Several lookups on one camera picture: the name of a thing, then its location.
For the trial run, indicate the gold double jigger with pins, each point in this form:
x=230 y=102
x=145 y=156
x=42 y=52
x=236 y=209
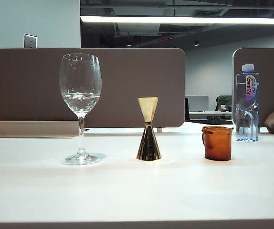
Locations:
x=149 y=148

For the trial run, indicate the grey background partition panel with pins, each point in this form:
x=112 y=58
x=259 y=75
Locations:
x=196 y=103

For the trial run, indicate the clear wine glass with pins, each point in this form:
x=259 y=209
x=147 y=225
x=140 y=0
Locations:
x=80 y=105

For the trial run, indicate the green potted plant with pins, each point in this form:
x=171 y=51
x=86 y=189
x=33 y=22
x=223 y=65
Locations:
x=223 y=101

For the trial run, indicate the long ceiling light strip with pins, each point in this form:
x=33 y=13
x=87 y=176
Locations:
x=175 y=20

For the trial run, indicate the white background desk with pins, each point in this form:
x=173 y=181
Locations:
x=206 y=113

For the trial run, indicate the amber glass measuring cup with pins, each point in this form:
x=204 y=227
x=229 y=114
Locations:
x=218 y=148

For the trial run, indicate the wide brown desk divider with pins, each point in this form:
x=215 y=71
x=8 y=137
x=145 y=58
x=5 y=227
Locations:
x=132 y=71

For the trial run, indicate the metal wall switch plate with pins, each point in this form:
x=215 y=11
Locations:
x=30 y=41

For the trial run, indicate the clear plastic water bottle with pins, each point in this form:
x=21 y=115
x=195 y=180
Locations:
x=248 y=114

